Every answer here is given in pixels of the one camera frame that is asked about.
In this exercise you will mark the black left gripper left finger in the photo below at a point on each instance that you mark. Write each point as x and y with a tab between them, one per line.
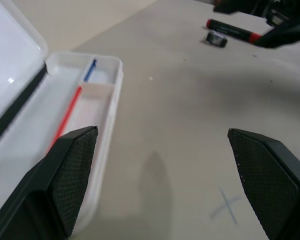
52	190

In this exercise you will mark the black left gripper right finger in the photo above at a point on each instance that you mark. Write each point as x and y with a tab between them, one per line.
270	185

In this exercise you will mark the blue pen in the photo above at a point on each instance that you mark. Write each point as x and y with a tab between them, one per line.
90	70

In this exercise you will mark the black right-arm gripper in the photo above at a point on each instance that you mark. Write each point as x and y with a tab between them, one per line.
262	7

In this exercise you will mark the red pen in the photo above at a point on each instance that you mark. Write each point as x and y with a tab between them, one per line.
66	113

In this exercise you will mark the black marker with red caps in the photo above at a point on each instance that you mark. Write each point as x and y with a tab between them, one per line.
232	29

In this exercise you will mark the white plastic pencil case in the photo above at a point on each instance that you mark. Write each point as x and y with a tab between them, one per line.
35	105

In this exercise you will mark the black wrapped eraser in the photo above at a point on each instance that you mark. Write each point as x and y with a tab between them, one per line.
216	39

